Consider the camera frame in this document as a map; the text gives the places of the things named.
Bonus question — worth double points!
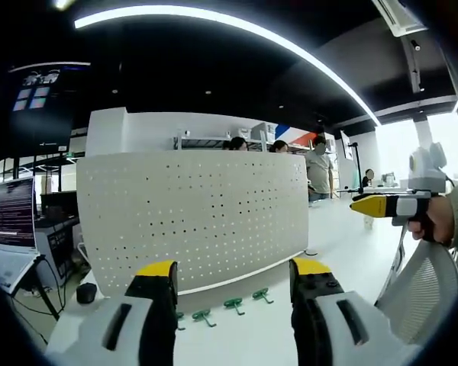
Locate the white perforated mounting plate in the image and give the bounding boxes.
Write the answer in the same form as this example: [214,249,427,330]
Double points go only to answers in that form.
[76,149,311,297]

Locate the black cable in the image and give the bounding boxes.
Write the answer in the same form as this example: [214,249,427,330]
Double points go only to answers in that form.
[37,254,69,316]

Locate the black laptop stand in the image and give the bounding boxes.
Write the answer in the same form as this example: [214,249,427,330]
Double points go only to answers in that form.
[14,254,61,322]

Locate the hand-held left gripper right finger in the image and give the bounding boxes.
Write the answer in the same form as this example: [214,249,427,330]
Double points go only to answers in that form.
[289,257,421,366]

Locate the white mesh office chair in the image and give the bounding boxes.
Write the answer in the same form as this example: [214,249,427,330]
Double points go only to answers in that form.
[374,227,458,345]

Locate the black equipment cabinet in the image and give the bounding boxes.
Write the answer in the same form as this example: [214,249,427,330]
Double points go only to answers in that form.
[36,190,82,278]

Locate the long ceiling light strip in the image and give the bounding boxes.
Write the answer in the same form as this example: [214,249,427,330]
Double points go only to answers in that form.
[73,4,382,127]

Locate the large dark wall screen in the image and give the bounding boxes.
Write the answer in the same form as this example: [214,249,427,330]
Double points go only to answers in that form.
[6,61,92,157]

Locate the black computer mouse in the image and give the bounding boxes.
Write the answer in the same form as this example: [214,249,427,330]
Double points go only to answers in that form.
[76,282,98,305]

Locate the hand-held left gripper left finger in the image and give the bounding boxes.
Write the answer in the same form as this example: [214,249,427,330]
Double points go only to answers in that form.
[44,259,179,366]

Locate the person's right hand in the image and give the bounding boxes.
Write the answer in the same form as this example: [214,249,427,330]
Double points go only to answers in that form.
[407,194,456,246]

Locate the ceiling air conditioner vent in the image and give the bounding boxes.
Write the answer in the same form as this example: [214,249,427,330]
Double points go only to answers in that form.
[370,0,429,38]

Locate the open laptop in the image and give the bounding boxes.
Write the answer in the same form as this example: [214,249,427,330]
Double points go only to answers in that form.
[0,176,40,295]

